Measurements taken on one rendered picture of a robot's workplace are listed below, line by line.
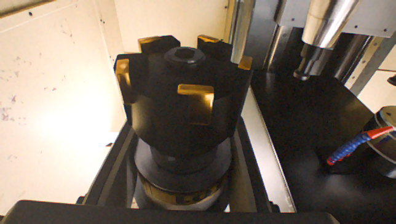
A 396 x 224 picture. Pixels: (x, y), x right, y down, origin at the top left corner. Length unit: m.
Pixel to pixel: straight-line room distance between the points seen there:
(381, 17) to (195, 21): 0.83
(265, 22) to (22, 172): 0.94
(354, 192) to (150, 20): 1.14
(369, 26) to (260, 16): 0.42
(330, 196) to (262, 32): 0.61
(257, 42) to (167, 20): 0.56
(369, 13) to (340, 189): 0.66
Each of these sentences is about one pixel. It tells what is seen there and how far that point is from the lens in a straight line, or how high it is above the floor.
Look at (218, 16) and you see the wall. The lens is 1.14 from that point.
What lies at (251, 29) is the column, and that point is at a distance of 0.81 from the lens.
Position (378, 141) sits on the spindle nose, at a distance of 0.62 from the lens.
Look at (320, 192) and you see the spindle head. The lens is 0.51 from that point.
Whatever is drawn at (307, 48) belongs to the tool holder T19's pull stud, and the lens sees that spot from 0.19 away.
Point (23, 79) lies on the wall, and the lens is 0.65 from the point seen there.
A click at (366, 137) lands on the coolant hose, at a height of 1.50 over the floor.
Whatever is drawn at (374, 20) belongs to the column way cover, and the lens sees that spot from 0.98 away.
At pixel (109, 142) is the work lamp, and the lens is 1.03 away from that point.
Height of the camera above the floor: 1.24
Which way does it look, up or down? 41 degrees up
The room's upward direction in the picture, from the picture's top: 176 degrees counter-clockwise
